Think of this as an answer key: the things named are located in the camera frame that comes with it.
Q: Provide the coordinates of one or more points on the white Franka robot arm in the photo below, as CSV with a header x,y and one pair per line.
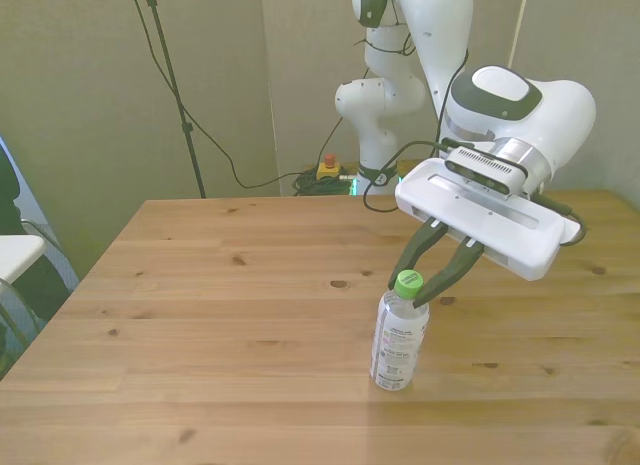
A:
x,y
440,35

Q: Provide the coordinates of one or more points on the white chair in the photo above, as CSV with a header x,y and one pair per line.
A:
x,y
20,250

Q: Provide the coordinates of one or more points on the black tripod pole stand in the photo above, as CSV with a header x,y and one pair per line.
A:
x,y
173,80

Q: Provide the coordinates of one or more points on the clear water bottle green cap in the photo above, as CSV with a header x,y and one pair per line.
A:
x,y
397,345

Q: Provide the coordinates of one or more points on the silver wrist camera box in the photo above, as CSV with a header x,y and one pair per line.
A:
x,y
480,165

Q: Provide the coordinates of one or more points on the yellow emergency stop button box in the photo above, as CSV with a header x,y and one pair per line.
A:
x,y
328,171

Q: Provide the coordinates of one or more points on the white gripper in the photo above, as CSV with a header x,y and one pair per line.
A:
x,y
500,225

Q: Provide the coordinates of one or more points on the white wall trim strip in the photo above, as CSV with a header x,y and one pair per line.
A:
x,y
519,25

